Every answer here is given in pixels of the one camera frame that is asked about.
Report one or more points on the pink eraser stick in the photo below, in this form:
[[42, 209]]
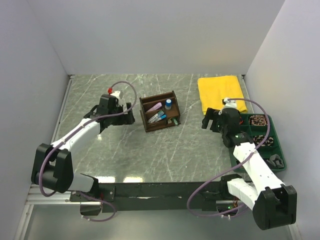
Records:
[[155, 107]]

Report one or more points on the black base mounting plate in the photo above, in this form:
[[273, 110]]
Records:
[[150, 196]]

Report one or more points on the green cap white marker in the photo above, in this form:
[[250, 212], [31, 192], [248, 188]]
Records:
[[155, 116]]

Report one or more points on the green compartment tray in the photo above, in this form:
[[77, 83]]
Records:
[[264, 135]]

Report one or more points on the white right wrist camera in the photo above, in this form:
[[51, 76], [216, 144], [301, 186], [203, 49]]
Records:
[[227, 103]]

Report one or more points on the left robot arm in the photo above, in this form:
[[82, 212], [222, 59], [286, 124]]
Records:
[[53, 163]]

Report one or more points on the blue glue bottle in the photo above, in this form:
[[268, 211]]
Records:
[[168, 104]]

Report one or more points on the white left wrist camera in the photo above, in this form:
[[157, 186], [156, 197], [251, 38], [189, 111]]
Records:
[[117, 94]]

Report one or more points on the yellow folded cloth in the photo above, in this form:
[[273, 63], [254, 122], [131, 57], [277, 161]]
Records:
[[212, 91]]

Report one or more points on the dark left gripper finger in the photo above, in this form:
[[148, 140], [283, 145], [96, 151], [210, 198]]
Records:
[[128, 119], [129, 108]]

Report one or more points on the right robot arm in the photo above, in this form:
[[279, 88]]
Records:
[[273, 204]]

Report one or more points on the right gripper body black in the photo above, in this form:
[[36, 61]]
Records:
[[221, 128]]

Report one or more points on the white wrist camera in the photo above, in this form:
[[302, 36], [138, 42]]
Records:
[[117, 94], [227, 103]]

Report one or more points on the dark binder clips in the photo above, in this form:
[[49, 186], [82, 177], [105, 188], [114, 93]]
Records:
[[258, 120]]

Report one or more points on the brown wooden desk organizer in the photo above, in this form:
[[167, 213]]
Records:
[[147, 102]]

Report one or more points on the grey black clip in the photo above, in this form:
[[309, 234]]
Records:
[[275, 162]]

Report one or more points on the blue cap white marker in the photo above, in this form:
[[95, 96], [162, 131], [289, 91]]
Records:
[[159, 118]]

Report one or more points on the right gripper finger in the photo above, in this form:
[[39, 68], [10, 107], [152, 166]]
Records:
[[214, 125], [209, 115]]

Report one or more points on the white aluminium table rail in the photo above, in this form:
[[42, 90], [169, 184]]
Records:
[[53, 97]]

